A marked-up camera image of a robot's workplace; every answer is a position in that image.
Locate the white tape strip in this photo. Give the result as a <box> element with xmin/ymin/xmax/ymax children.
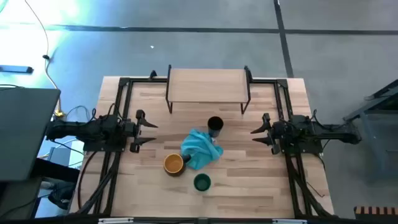
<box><xmin>272</xmin><ymin>218</ymin><xmax>308</xmax><ymax>224</ymax></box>
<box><xmin>98</xmin><ymin>217</ymin><xmax>135</xmax><ymax>224</ymax></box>

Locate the dark hanging cable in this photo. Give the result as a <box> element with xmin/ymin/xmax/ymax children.
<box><xmin>76</xmin><ymin>150</ymin><xmax>100</xmax><ymax>210</ymax></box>

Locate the grey box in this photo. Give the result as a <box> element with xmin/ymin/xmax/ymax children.
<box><xmin>47</xmin><ymin>146</ymin><xmax>75</xmax><ymax>168</ymax></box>

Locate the flat black floor device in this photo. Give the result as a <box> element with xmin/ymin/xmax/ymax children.
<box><xmin>0</xmin><ymin>64</ymin><xmax>34</xmax><ymax>75</ymax></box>

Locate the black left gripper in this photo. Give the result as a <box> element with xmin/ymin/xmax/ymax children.
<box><xmin>123</xmin><ymin>109</ymin><xmax>159</xmax><ymax>154</ymax></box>

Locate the dark rounded floor object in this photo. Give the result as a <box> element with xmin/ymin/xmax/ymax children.
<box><xmin>48</xmin><ymin>181</ymin><xmax>76</xmax><ymax>210</ymax></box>

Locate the striped wooden bench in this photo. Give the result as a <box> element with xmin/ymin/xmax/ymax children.
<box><xmin>353</xmin><ymin>205</ymin><xmax>398</xmax><ymax>221</ymax></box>

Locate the black metal table frame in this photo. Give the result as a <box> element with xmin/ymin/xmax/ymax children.
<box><xmin>74</xmin><ymin>77</ymin><xmax>335</xmax><ymax>218</ymax></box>

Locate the green cup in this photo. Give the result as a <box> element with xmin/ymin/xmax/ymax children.
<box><xmin>193</xmin><ymin>173</ymin><xmax>212</xmax><ymax>192</ymax></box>

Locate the wooden shelf with black frame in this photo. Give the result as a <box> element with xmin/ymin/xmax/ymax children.
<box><xmin>165</xmin><ymin>64</ymin><xmax>253</xmax><ymax>115</ymax></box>

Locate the blue microfibre cloth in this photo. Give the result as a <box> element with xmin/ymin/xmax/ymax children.
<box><xmin>180</xmin><ymin>128</ymin><xmax>224</xmax><ymax>171</ymax></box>

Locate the tall black cup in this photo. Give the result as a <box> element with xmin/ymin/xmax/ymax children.
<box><xmin>207</xmin><ymin>116</ymin><xmax>224</xmax><ymax>138</ymax></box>

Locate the white floor cable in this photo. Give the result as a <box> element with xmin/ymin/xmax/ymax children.
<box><xmin>24</xmin><ymin>0</ymin><xmax>63</xmax><ymax>114</ymax></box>

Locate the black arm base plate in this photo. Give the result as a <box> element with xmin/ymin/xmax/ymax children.
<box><xmin>82</xmin><ymin>139</ymin><xmax>127</xmax><ymax>153</ymax></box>
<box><xmin>280</xmin><ymin>141</ymin><xmax>324</xmax><ymax>156</ymax></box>

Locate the dark grey desk top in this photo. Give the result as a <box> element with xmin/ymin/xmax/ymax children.
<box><xmin>0</xmin><ymin>87</ymin><xmax>62</xmax><ymax>182</ymax></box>

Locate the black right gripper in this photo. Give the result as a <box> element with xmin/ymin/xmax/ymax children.
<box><xmin>250</xmin><ymin>112</ymin><xmax>285</xmax><ymax>156</ymax></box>

